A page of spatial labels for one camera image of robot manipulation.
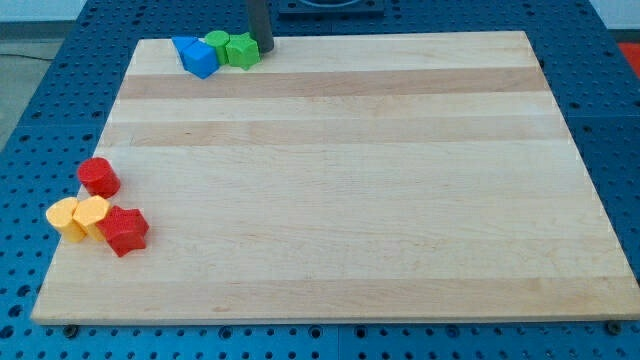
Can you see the blue triangle block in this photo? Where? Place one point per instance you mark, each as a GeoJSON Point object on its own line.
{"type": "Point", "coordinates": [181, 43]}

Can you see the red object at right edge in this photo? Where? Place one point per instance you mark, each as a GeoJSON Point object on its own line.
{"type": "Point", "coordinates": [631, 52]}

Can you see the green cylinder block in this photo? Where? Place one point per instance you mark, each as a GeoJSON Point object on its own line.
{"type": "Point", "coordinates": [218, 39]}

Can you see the green star block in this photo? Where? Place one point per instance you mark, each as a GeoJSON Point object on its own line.
{"type": "Point", "coordinates": [242, 51]}

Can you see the red cylinder block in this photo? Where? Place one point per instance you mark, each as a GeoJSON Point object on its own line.
{"type": "Point", "coordinates": [98, 177]}

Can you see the blue cube block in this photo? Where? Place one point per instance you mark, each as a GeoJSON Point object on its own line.
{"type": "Point", "coordinates": [199, 59]}

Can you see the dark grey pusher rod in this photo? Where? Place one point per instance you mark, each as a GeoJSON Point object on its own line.
{"type": "Point", "coordinates": [259, 23]}

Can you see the yellow hexagon block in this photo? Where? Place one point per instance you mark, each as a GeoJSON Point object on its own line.
{"type": "Point", "coordinates": [89, 212]}

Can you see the red star block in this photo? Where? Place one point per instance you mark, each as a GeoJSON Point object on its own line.
{"type": "Point", "coordinates": [124, 230]}

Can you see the yellow cylinder block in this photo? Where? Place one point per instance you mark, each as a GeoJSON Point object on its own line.
{"type": "Point", "coordinates": [60, 217]}

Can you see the wooden board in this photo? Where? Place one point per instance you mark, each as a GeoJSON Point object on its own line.
{"type": "Point", "coordinates": [347, 179]}

